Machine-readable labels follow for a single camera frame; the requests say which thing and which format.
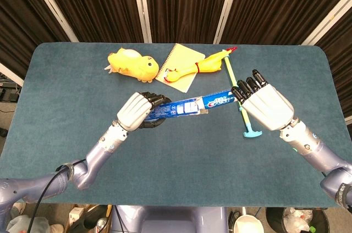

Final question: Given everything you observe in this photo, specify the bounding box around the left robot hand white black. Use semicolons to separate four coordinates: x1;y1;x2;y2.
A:
115;91;172;132

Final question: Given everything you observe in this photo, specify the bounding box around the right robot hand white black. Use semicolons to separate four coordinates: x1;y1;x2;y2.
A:
230;69;295;131

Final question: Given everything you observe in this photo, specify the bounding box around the blue toothpaste box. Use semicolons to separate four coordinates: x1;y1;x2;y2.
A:
147;95;209;123

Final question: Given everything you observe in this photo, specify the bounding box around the white blue toothpaste tube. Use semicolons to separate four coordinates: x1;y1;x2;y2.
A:
202;89;240;109

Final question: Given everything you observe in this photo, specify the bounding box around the lavender robot base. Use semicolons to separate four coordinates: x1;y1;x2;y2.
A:
109;204;229;233

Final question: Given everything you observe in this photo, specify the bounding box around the yellow plush dinosaur toy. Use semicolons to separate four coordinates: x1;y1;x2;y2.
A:
103;47;160;83

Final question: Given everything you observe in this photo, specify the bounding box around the green and teal stick tool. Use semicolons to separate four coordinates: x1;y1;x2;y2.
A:
223;56;263;138

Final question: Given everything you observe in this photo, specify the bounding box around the yellow spiral notebook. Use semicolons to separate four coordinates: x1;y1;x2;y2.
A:
155;43;206;93

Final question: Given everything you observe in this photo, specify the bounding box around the yellow rubber chicken toy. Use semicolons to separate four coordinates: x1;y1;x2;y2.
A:
164;47;238;83

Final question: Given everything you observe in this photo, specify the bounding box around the blue table mat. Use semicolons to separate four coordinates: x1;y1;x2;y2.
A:
0;41;352;208

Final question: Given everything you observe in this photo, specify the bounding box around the black trash bin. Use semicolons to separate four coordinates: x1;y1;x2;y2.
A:
265;207;331;233

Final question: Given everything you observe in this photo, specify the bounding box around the black bag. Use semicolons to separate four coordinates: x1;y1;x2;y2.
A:
68;204;111;233

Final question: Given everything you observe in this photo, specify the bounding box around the white bowl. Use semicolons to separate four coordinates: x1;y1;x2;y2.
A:
233;214;265;233

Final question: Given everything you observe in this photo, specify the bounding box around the dark brown pleated curtain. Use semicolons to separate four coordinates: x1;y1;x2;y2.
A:
0;0;352;118

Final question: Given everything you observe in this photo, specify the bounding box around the black floor equipment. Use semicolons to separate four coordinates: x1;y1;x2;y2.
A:
0;87;20;103

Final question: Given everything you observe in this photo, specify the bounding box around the clear plastic jug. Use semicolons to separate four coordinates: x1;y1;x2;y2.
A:
7;215;52;233

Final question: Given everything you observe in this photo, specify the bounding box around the white partition post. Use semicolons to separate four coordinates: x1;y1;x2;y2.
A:
301;0;352;46
24;0;80;43
0;62;24;87
213;0;243;45
130;0;152;43

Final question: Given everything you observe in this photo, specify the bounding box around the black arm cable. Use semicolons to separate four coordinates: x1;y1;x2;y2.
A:
27;158;87;233

